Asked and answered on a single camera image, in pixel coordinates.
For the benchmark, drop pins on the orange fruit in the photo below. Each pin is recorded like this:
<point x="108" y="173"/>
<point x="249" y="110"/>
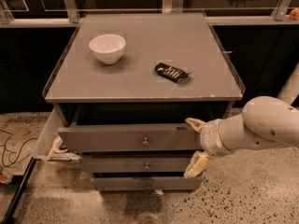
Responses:
<point x="294" y="14"/>

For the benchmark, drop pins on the grey top drawer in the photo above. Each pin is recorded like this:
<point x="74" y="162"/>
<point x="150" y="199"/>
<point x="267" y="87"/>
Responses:
<point x="141" y="137"/>

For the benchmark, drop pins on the grey drawer cabinet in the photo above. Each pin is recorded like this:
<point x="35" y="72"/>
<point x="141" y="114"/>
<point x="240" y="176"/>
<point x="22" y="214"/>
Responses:
<point x="184" y="41"/>

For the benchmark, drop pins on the grey bottom drawer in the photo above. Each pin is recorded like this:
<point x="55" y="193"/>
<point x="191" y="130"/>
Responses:
<point x="142" y="183"/>

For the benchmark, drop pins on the grey middle drawer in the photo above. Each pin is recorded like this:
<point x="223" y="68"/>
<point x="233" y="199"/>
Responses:
<point x="137" y="163"/>

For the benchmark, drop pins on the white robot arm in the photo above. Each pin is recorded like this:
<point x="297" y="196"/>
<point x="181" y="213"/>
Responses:
<point x="265" y="122"/>

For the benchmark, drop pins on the red white small object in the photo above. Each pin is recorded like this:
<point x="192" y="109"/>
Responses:
<point x="5" y="176"/>

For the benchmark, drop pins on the white ceramic bowl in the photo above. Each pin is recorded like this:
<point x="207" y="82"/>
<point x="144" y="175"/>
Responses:
<point x="108" y="48"/>

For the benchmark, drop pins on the black snack wrapper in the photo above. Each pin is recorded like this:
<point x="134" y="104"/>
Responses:
<point x="170" y="72"/>

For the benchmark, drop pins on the metal rail frame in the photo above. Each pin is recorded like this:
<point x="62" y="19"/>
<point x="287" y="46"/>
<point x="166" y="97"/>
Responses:
<point x="63" y="13"/>

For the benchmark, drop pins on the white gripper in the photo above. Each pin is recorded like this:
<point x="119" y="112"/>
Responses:
<point x="209" y="138"/>

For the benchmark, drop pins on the tape roll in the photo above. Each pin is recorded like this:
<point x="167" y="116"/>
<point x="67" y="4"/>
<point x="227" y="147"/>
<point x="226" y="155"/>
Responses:
<point x="58" y="146"/>

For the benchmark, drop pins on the grey drawer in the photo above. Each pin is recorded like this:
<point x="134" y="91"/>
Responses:
<point x="137" y="163"/>
<point x="142" y="183"/>
<point x="141" y="137"/>

